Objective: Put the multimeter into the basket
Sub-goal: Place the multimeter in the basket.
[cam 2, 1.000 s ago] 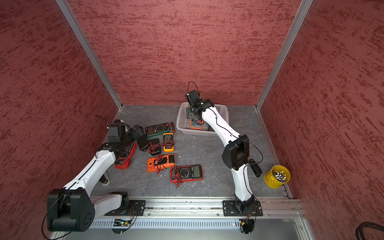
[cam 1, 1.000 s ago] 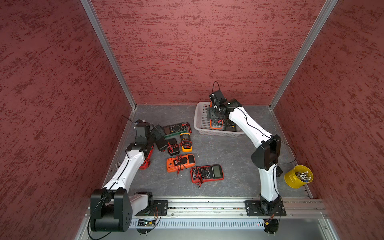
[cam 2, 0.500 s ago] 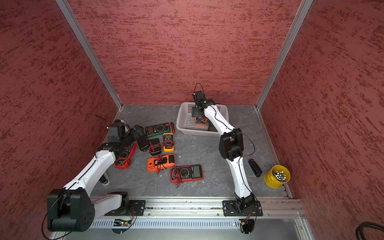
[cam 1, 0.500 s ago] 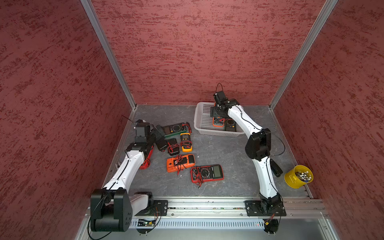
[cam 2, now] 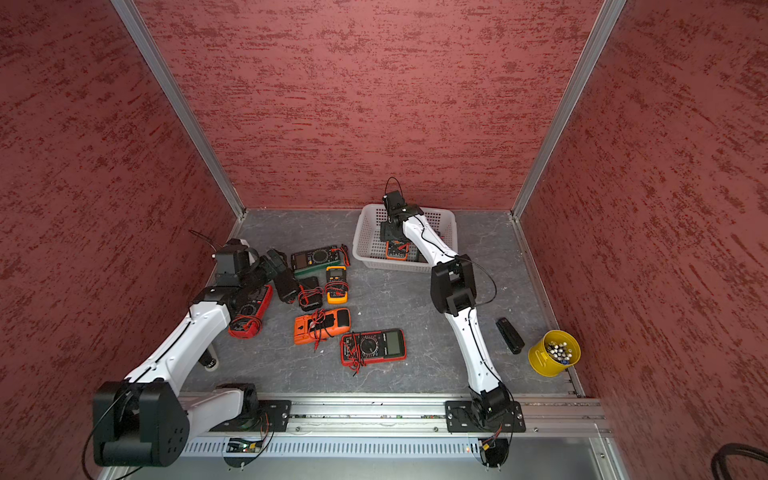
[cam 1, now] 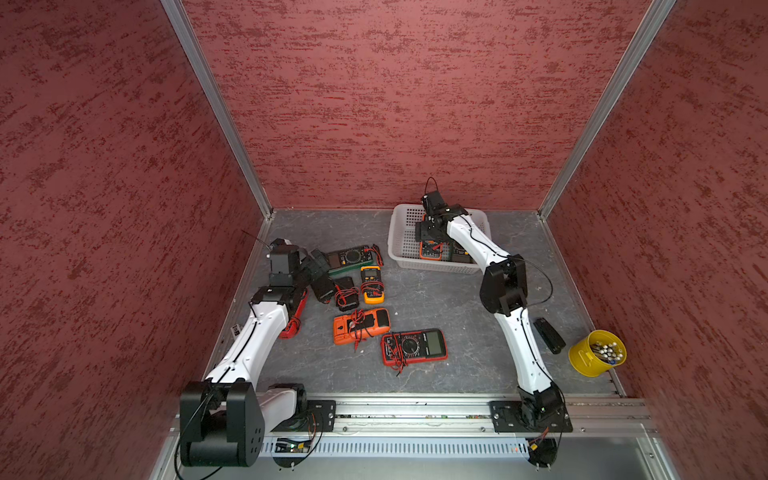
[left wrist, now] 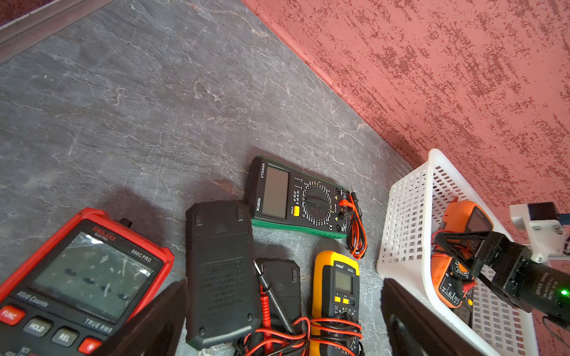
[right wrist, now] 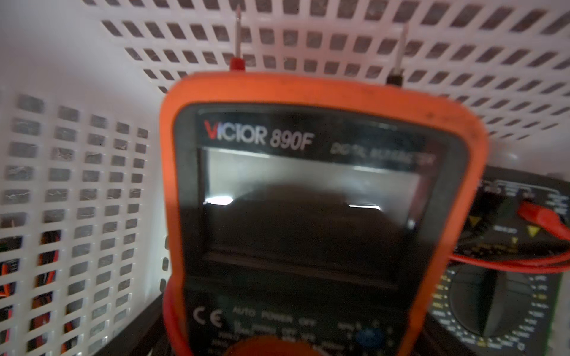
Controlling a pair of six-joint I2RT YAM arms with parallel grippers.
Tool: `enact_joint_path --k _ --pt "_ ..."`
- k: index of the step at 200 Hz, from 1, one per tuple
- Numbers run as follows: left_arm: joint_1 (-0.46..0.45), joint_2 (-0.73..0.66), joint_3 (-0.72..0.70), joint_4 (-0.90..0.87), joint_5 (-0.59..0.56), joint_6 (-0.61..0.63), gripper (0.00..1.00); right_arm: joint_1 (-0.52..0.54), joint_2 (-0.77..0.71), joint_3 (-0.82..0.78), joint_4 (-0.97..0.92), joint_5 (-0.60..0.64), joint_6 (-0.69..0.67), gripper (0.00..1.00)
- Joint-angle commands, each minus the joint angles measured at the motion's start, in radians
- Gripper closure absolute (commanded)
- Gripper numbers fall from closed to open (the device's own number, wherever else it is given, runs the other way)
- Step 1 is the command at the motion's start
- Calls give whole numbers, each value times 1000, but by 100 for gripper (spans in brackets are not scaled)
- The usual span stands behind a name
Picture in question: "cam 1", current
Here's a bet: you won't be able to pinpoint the red multimeter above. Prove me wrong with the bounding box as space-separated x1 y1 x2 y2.
380 329 448 372

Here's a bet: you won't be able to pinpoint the white plastic basket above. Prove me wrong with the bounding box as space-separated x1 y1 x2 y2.
387 203 494 275

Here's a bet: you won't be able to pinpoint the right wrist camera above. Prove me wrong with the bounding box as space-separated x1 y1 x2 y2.
422 190 448 217

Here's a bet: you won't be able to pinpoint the yellow cup with batteries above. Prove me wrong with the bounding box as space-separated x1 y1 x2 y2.
568 330 628 378

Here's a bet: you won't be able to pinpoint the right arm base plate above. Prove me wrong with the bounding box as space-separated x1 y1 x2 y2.
488 401 573 433

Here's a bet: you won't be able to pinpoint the orange multimeter lying sideways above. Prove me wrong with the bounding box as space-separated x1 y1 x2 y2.
333 308 391 348

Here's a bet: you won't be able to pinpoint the orange Victor multimeter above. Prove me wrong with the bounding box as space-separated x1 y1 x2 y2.
419 240 450 261

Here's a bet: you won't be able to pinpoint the black remote-like device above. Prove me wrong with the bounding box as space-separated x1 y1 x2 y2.
533 317 566 355

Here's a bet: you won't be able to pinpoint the aluminium front rail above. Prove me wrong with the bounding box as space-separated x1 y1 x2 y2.
309 393 660 438

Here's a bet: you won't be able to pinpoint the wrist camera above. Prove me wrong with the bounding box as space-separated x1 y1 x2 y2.
422 190 448 217
269 238 301 287

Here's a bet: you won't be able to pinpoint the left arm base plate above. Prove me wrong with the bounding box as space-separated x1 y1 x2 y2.
271 399 337 435

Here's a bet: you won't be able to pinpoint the small black multimeter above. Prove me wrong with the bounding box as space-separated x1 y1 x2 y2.
334 276 360 312

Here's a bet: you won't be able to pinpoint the yellow multimeter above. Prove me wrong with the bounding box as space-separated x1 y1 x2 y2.
360 266 385 305

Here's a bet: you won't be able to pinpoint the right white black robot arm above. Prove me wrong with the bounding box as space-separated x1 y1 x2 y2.
415 211 566 430

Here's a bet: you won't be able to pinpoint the dark green multimeter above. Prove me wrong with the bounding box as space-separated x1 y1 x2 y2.
450 242 473 264
326 244 382 275

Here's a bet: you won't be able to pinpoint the red clamp meter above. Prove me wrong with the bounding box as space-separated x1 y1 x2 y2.
279 290 308 339

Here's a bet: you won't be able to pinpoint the dark green multimeter top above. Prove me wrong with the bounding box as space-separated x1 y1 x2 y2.
326 244 382 275

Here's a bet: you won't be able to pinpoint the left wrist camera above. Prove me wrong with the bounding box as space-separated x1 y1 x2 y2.
269 238 301 287

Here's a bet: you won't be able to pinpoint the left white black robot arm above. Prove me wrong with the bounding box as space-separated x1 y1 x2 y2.
173 239 336 470

